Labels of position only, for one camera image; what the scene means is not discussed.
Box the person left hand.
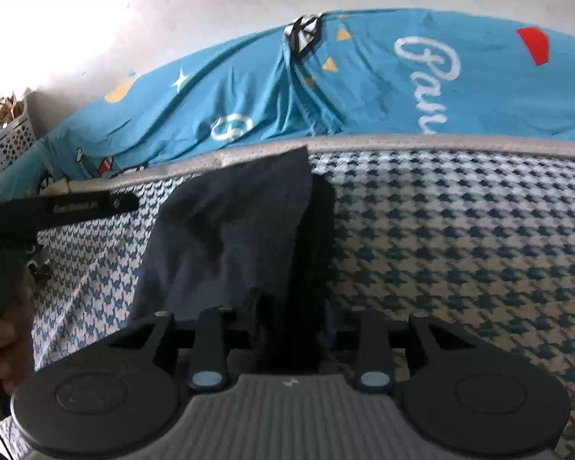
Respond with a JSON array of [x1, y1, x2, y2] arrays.
[[0, 268, 36, 396]]

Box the houndstooth blue white blanket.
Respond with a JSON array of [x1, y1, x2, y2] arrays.
[[33, 135, 575, 459]]

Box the black t-shirt white stripes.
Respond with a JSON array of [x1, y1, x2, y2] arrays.
[[130, 148, 335, 374]]

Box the blue cartoon print bedsheet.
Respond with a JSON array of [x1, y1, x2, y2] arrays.
[[0, 8, 575, 202]]

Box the white perforated laundry basket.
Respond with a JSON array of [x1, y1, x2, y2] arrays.
[[0, 95, 36, 176]]

